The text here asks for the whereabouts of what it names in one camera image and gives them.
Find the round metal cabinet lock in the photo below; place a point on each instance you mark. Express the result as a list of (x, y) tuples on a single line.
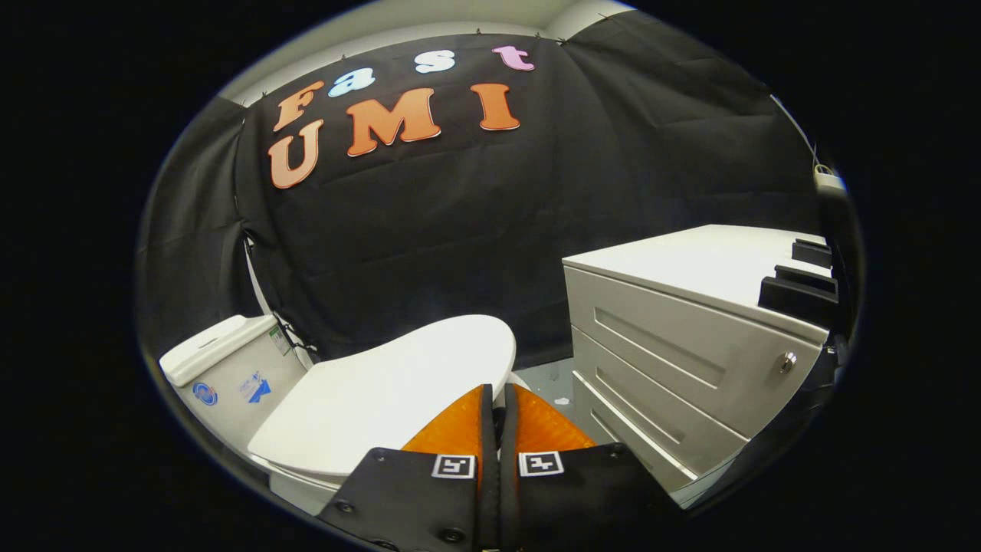
[(787, 363)]

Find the black tripod stand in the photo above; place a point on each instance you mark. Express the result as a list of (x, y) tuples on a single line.
[(287, 333)]

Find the white toilet lid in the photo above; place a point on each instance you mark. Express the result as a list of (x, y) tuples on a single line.
[(383, 391)]

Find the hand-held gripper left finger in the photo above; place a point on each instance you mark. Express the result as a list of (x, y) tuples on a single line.
[(429, 498)]

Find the white toilet with tank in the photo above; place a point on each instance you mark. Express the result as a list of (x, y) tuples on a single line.
[(230, 376)]

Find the white drawer cabinet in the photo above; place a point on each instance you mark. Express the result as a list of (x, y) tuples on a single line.
[(674, 307)]

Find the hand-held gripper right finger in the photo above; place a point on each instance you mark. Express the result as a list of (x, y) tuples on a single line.
[(575, 498)]

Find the black plastic block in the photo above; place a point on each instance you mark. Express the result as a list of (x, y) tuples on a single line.
[(808, 276), (812, 253), (797, 303)]

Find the black backdrop cloth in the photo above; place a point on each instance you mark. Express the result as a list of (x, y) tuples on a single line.
[(460, 230)]

